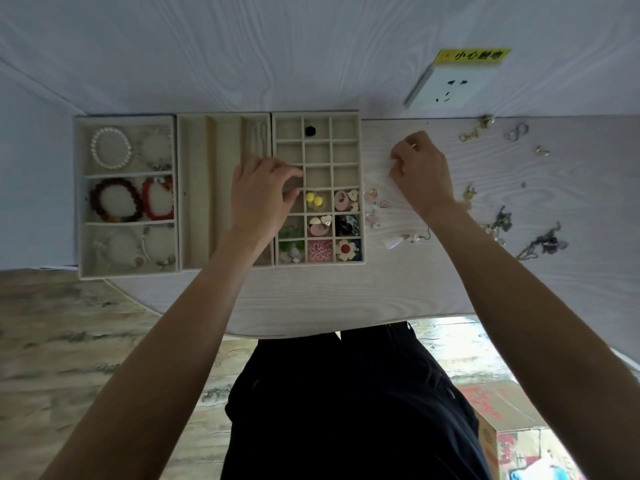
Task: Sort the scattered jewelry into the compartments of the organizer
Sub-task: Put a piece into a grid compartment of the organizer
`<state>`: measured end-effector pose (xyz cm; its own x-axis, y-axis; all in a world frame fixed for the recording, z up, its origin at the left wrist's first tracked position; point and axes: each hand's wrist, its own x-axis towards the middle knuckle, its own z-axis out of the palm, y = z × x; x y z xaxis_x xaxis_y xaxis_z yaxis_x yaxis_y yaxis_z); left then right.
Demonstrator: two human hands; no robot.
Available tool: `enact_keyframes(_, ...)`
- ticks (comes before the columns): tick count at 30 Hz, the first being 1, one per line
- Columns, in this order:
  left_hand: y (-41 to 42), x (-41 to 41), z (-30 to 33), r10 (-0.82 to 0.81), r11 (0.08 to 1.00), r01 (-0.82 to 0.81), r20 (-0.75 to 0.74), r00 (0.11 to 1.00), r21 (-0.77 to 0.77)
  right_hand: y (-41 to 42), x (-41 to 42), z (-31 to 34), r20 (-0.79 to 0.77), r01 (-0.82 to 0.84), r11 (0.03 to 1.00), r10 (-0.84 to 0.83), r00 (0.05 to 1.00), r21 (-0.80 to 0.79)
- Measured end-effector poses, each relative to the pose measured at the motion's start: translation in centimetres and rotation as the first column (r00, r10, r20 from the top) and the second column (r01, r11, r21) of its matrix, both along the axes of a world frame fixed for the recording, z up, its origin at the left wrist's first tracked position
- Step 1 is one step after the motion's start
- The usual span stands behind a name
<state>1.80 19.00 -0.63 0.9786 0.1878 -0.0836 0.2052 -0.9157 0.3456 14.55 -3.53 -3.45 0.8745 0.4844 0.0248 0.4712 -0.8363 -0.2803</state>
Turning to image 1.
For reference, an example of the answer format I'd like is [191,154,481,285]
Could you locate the person's left hand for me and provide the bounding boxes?
[227,156,305,248]

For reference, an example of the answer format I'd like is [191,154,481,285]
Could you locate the person's right hand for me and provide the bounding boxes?
[389,131,457,221]

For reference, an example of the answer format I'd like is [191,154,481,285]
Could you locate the person's right forearm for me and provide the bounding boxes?
[422,200,640,480]

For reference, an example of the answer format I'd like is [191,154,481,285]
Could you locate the person's left forearm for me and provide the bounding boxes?
[39,230,277,480]

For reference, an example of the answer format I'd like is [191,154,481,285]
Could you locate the beige grid earring tray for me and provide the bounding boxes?
[271,111,364,267]

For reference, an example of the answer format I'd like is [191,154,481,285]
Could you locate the pink oval earrings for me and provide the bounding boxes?
[333,189,361,212]

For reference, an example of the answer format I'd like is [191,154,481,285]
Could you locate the pink flower earring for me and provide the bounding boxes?
[308,239,334,263]

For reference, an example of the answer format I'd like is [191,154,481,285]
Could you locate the pale pink drop earrings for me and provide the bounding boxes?
[363,188,392,229]

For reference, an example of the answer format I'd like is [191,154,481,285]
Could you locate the gold dangling earring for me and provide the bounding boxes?
[458,114,496,143]

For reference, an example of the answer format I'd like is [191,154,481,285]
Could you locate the white red flower earring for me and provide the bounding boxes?
[335,238,362,262]

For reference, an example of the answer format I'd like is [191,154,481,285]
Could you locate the white pendant earring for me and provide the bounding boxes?
[384,231,434,251]

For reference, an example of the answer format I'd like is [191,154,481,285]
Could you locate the yellow warning label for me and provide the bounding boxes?
[432,47,513,66]

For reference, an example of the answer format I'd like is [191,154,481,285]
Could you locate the person's black trousers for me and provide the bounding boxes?
[221,322,494,480]

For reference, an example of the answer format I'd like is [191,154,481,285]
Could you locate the printed cardboard box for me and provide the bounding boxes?
[456,379,587,480]

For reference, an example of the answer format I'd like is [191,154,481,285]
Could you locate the thin chain necklace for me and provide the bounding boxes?
[247,120,269,161]

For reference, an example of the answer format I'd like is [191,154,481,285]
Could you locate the white wall socket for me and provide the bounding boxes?
[403,64,494,110]

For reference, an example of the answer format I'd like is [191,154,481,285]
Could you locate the beige long-compartment necklace tray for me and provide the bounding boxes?
[177,112,275,271]

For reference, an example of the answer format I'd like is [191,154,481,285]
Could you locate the clear silver charm bracelet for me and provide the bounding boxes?
[135,129,174,172]

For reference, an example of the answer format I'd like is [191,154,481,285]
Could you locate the thin silver bracelet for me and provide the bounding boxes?
[142,225,177,270]

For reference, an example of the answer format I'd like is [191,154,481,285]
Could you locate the bright red bracelet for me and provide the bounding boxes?
[141,175,175,222]

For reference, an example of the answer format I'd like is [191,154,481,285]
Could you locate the dark chain necklace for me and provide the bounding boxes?
[515,222,569,261]

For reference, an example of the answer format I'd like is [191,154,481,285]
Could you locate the dark red bead bracelet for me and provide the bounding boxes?
[89,177,145,225]

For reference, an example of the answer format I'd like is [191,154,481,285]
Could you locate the white bead bracelet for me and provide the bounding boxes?
[92,228,147,268]

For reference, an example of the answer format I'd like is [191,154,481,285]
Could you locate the white pearl bracelet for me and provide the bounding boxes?
[90,126,134,171]

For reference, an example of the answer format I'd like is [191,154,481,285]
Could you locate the beige three-compartment bracelet tray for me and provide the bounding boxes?
[73,114,180,282]

